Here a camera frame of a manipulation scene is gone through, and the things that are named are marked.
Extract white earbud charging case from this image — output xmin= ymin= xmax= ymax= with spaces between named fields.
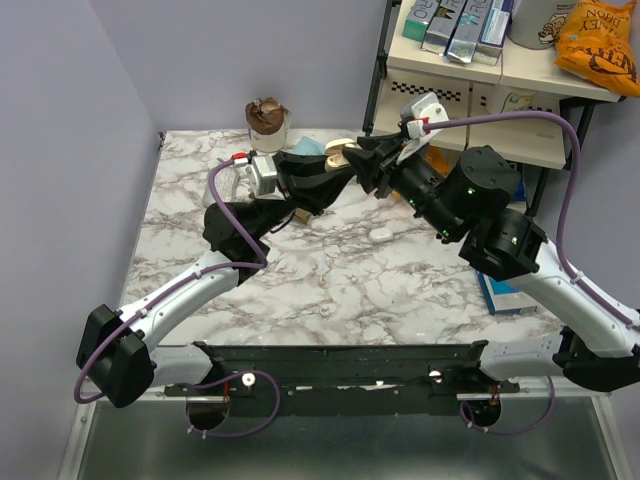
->
xmin=368 ymin=228 xmax=393 ymax=244

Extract orange snack bag lower shelf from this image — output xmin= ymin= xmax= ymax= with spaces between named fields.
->
xmin=425 ymin=147 xmax=451 ymax=176

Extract purple white toothpaste box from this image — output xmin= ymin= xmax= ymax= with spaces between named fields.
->
xmin=472 ymin=0 xmax=517 ymax=66

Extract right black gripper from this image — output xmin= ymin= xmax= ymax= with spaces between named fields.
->
xmin=340 ymin=130 xmax=464 ymax=241

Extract blue Harry's razor box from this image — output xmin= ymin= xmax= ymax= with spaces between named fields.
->
xmin=476 ymin=271 xmax=538 ymax=315

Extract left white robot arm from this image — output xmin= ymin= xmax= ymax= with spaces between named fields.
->
xmin=73 ymin=151 xmax=354 ymax=408

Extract grey toothpaste box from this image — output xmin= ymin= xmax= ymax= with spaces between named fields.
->
xmin=422 ymin=0 xmax=466 ymax=56

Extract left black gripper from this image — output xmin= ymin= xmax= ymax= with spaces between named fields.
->
xmin=249 ymin=151 xmax=353 ymax=243

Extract orange honey dijon chips bag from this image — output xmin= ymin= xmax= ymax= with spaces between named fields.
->
xmin=555 ymin=1 xmax=639 ymax=97

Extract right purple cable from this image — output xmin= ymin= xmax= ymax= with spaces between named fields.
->
xmin=407 ymin=110 xmax=640 ymax=329

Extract teal toothpaste box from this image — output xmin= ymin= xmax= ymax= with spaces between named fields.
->
xmin=402 ymin=0 xmax=440 ymax=43

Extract black frame cream shelf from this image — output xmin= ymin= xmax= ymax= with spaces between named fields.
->
xmin=362 ymin=1 xmax=622 ymax=215

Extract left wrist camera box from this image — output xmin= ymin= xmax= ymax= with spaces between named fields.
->
xmin=245 ymin=155 xmax=278 ymax=198

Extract brown lidded white cup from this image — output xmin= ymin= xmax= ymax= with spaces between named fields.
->
xmin=245 ymin=97 xmax=291 ymax=153

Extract beige earbud charging case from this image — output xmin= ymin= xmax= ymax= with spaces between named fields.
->
xmin=324 ymin=138 xmax=357 ymax=172

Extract silver glitter pouch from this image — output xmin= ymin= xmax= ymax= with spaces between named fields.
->
xmin=202 ymin=162 xmax=240 ymax=208

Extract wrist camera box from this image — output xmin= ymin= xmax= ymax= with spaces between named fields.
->
xmin=396 ymin=92 xmax=449 ymax=165
xmin=245 ymin=155 xmax=278 ymax=198

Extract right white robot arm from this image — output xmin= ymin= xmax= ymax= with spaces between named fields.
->
xmin=343 ymin=135 xmax=639 ymax=392

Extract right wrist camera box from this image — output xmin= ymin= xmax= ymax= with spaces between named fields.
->
xmin=396 ymin=92 xmax=449 ymax=165

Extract blue brown chips bag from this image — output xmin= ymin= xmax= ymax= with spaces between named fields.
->
xmin=291 ymin=136 xmax=326 ymax=225

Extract blue Doritos bag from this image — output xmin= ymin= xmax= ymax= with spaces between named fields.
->
xmin=508 ymin=162 xmax=527 ymax=203

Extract white popcorn tub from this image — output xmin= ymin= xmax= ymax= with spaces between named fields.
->
xmin=507 ymin=0 xmax=577 ymax=50

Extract silver blue toothpaste box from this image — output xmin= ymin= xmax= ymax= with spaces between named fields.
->
xmin=446 ymin=0 xmax=492 ymax=64

